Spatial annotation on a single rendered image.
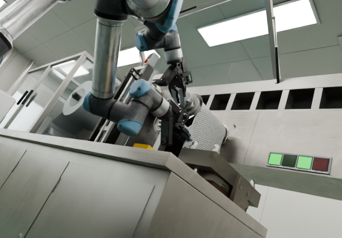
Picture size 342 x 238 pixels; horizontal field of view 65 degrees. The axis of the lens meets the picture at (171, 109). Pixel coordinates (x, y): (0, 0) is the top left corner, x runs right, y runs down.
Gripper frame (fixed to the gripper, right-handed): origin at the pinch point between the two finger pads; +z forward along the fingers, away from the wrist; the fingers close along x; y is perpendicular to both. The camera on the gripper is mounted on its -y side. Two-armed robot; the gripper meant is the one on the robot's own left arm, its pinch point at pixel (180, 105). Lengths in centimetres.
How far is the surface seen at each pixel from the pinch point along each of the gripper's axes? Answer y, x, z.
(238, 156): 19.3, -13.3, 31.3
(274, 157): 19.6, -30.9, 30.0
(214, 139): 10.0, -7.4, 19.3
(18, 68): 115, 549, -60
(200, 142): 0.0, -7.4, 17.1
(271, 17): 59, -20, -31
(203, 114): 5.7, -7.3, 6.0
